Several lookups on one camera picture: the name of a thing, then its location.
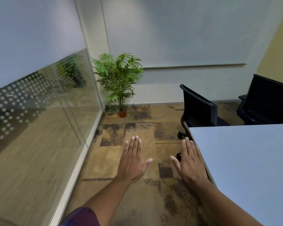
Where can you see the person's right hand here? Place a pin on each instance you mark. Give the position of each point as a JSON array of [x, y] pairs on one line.
[[191, 165]]

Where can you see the person's left hand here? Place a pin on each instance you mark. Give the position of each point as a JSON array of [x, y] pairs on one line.
[[131, 163]]

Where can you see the person's right little finger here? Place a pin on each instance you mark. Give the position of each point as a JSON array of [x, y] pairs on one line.
[[198, 156]]

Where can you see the person's right thumb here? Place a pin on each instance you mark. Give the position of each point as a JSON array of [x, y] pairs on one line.
[[175, 163]]

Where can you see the person's left middle finger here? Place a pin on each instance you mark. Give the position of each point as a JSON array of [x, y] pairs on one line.
[[135, 147]]

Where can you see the person's left little finger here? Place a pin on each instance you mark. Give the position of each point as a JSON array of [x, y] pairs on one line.
[[125, 149]]

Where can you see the person's left thumb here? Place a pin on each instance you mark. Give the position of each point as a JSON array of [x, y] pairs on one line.
[[147, 164]]

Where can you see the person's right middle finger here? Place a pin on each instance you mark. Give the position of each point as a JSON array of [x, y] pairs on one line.
[[189, 149]]

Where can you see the person's right forearm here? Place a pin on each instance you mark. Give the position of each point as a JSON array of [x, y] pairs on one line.
[[221, 204]]

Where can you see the person's left forearm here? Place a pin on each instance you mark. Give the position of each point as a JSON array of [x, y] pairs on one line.
[[108, 197]]

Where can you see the brown plant pot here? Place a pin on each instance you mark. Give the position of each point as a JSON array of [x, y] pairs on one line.
[[122, 113]]

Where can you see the black office chair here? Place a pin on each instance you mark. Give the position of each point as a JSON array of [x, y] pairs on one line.
[[266, 101], [199, 108]]

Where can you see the green palm plant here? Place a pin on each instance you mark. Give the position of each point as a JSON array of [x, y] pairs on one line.
[[118, 75]]

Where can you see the maroon shirt sleeve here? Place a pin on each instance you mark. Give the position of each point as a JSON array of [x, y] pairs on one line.
[[81, 217]]

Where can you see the dotted glass partition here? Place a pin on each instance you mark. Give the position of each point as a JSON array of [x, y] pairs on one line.
[[37, 129]]

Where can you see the white wall board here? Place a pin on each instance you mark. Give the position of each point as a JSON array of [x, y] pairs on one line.
[[191, 30]]

